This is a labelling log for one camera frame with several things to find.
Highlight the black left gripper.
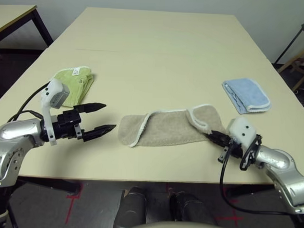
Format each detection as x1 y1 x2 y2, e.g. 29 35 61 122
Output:
50 100 117 143

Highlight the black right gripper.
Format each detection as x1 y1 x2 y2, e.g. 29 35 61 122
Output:
203 130 244 164

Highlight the beige towel with white trim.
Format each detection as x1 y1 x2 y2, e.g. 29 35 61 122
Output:
117 100 229 151

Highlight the green folded towel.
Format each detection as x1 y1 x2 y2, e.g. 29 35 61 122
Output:
49 64 96 110

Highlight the blue folded towel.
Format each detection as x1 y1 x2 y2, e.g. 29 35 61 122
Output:
221 76 273 116

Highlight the robot right leg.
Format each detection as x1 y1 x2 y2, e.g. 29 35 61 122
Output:
168 190 220 226

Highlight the robot leg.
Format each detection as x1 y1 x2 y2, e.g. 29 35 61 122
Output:
113 185 147 228
168 190 220 226

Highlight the robot left leg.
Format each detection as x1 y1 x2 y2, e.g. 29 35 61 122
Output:
113 185 147 228

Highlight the wooden stool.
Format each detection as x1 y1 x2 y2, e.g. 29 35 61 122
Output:
276 35 304 93

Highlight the neighbour table with black legs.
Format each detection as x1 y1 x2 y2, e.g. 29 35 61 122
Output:
0 3 55 51

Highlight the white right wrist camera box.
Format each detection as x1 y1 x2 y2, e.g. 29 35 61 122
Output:
227 116 257 148

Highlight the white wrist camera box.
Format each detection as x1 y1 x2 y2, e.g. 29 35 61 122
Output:
38 78 71 147
227 116 257 148

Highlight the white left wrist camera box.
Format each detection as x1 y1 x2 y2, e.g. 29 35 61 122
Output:
38 78 71 147

